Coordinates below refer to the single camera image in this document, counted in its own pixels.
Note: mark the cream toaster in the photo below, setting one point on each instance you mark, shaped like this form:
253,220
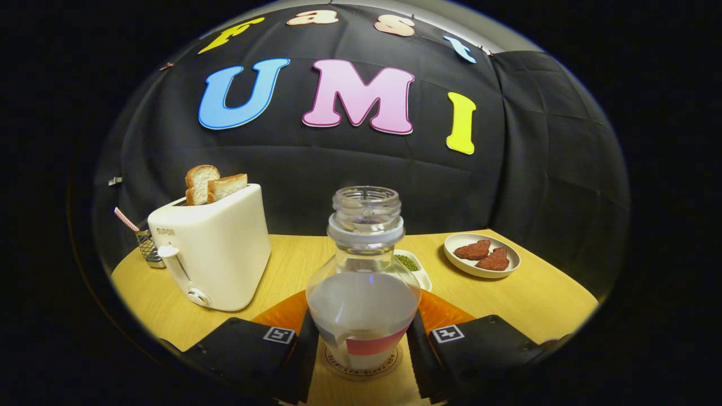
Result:
225,254

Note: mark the round printed coaster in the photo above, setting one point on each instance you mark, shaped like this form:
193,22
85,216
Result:
338,366

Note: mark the silver clip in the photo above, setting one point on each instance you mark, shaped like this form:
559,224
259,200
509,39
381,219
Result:
115,181

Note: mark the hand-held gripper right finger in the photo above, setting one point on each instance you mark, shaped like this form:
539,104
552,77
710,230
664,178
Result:
420,361

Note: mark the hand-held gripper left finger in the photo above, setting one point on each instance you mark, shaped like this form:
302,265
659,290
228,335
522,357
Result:
307,361

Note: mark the pink checked straw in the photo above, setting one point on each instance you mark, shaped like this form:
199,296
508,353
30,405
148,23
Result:
126,219

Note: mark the wooden table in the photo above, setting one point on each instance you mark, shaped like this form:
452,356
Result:
507,304

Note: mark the red-brown meat piece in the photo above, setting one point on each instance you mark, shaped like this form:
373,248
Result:
472,250
493,260

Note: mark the white oval plate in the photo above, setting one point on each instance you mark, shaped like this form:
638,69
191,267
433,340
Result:
462,265

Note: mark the toasted bread slice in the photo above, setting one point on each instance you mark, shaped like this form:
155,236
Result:
197,180
228,186

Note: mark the white divided dish with beans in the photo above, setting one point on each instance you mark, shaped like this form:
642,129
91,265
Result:
422,276

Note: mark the clear juice bottle red label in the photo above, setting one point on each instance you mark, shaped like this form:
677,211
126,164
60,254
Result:
364,304

